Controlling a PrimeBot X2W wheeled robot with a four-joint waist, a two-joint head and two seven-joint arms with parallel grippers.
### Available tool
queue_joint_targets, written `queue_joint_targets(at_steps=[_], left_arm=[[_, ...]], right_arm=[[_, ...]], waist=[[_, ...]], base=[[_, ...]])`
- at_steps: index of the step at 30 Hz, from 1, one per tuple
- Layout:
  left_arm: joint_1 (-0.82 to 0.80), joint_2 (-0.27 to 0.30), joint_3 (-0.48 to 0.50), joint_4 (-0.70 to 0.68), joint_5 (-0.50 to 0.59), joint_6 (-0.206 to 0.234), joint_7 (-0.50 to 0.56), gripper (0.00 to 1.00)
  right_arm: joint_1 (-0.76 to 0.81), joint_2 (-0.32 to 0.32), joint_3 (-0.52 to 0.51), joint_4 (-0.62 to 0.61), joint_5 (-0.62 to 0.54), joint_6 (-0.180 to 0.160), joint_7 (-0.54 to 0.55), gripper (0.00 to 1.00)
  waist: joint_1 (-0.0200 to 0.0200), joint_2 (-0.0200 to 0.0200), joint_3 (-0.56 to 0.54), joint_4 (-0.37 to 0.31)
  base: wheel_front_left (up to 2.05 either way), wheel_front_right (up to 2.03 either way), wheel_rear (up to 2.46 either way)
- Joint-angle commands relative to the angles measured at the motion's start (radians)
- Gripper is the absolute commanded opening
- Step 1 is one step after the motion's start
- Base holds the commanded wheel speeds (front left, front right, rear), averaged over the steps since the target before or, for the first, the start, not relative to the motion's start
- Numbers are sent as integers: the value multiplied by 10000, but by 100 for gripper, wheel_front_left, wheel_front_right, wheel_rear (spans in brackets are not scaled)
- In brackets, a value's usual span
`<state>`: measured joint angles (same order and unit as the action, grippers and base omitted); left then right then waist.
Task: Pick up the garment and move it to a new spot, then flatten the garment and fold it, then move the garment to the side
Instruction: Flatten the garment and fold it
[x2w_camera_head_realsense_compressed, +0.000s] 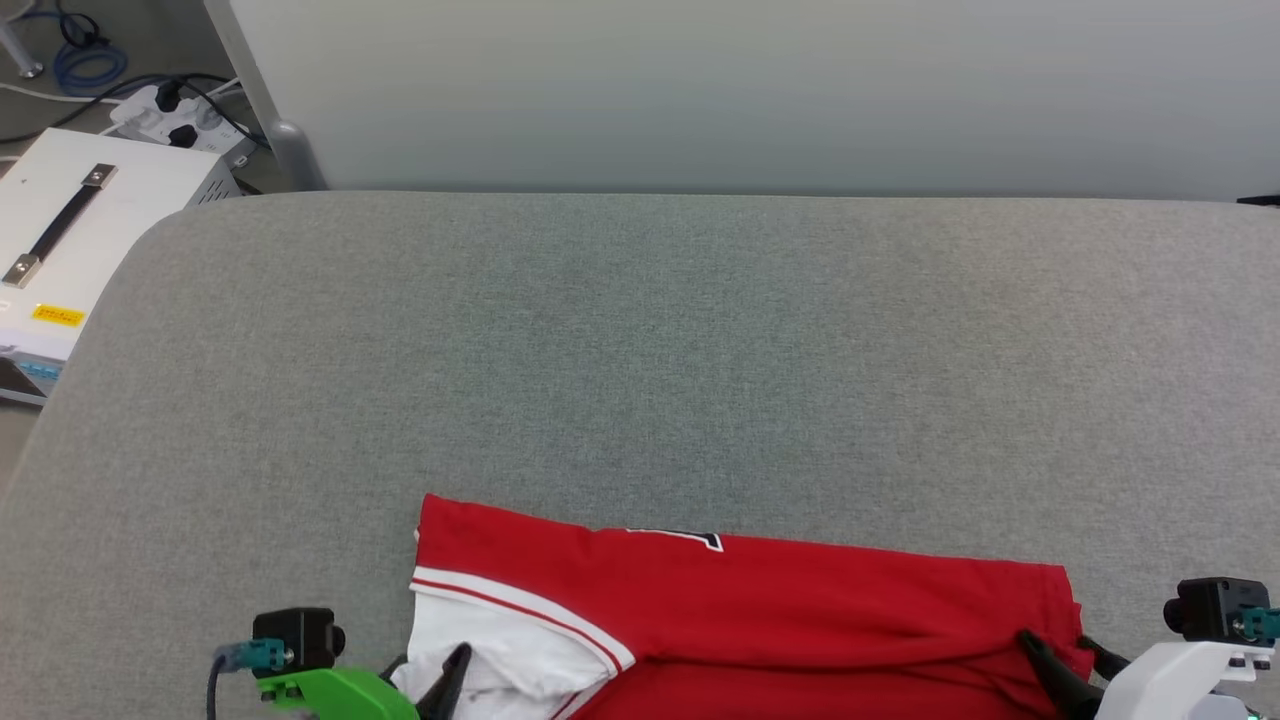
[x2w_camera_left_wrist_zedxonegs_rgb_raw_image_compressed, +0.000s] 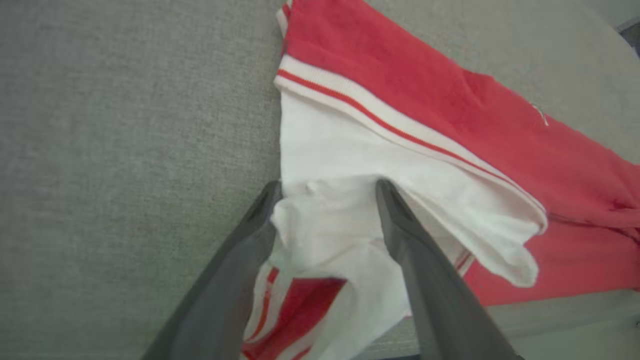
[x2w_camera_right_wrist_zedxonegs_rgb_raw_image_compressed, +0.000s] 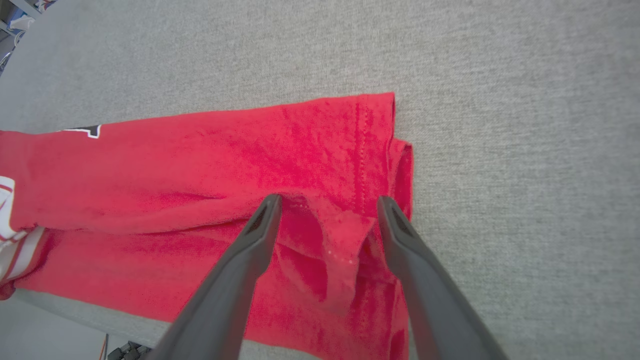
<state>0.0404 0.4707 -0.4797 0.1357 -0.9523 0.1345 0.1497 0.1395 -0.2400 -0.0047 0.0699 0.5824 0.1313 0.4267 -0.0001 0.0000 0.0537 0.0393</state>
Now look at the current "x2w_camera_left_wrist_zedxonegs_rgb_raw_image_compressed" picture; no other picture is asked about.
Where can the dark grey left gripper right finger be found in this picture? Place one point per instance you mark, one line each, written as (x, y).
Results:
(435, 300)

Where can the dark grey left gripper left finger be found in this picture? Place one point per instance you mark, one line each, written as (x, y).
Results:
(220, 300)

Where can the red and white T-shirt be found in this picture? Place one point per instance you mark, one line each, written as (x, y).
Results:
(450, 100)

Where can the grey fabric sofa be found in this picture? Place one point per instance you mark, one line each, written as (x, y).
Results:
(125, 150)

